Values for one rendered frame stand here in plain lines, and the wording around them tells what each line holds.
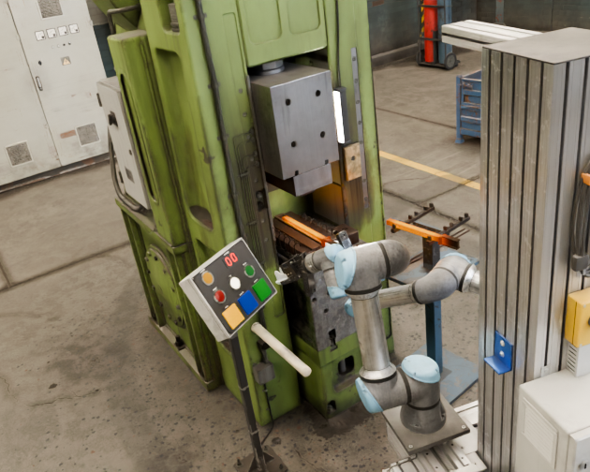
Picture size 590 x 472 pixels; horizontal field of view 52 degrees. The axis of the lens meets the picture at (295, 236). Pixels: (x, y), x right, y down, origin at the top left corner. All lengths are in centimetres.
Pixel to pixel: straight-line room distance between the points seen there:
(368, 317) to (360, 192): 130
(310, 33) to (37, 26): 513
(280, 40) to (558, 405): 176
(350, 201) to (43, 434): 213
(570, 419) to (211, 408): 233
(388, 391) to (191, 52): 144
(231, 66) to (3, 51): 513
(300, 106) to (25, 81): 530
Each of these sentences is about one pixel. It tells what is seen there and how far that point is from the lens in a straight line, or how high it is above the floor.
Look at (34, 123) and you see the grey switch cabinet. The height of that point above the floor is 67.
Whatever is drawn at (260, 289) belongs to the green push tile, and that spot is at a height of 101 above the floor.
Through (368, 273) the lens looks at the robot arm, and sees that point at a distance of 182.
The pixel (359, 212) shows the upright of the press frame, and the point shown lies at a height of 99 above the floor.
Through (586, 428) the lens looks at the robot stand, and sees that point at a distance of 161.
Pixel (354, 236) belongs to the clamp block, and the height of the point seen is 96.
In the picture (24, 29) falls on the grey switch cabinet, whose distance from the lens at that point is 751.
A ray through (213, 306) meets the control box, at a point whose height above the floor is 108.
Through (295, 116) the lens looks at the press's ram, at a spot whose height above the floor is 162.
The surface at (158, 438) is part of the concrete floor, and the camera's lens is 350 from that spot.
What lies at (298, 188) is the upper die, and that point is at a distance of 267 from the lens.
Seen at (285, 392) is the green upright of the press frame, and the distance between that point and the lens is 333.
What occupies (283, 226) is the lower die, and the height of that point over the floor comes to 99.
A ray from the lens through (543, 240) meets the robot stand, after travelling 148.
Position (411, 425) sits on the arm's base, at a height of 84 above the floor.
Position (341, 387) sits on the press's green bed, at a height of 16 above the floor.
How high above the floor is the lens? 234
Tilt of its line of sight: 27 degrees down
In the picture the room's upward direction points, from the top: 8 degrees counter-clockwise
